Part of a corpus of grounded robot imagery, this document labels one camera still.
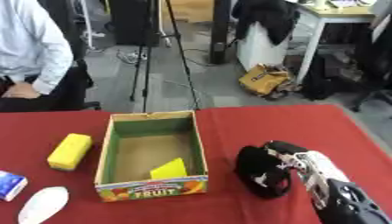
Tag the black office chair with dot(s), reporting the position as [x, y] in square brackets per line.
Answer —
[375, 58]

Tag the yellow sponge block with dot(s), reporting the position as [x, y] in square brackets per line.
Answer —
[70, 151]

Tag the open cardboard box green inside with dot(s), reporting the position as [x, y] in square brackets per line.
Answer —
[148, 151]

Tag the black tripod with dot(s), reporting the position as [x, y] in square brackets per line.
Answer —
[153, 58]

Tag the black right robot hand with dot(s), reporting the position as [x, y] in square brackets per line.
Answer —
[260, 172]

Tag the person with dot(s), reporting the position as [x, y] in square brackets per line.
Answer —
[30, 58]

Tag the white desk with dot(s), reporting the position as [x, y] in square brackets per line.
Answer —
[331, 20]

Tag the blue and white packet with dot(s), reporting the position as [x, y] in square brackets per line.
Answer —
[9, 185]

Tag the tan bag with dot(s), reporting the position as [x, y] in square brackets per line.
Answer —
[263, 79]

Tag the white oval object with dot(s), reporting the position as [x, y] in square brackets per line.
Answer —
[43, 204]

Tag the black backpack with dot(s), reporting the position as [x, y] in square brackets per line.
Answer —
[319, 78]

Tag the black jacket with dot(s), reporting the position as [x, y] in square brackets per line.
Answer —
[268, 16]

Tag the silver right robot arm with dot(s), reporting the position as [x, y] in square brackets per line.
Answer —
[337, 189]

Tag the yellow triangular block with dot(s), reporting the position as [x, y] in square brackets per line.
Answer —
[169, 170]

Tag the black cabinet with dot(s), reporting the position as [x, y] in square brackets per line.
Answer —
[133, 22]

